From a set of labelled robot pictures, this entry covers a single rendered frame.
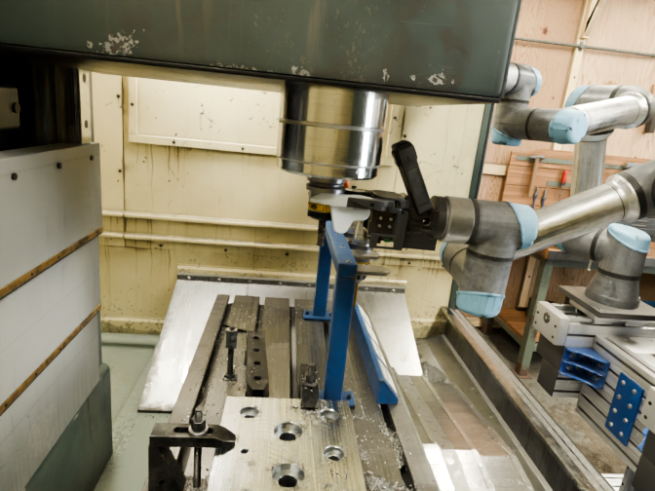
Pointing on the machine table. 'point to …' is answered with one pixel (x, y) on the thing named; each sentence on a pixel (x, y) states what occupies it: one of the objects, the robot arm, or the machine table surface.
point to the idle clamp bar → (254, 358)
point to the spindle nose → (330, 132)
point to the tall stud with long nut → (230, 350)
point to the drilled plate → (337, 432)
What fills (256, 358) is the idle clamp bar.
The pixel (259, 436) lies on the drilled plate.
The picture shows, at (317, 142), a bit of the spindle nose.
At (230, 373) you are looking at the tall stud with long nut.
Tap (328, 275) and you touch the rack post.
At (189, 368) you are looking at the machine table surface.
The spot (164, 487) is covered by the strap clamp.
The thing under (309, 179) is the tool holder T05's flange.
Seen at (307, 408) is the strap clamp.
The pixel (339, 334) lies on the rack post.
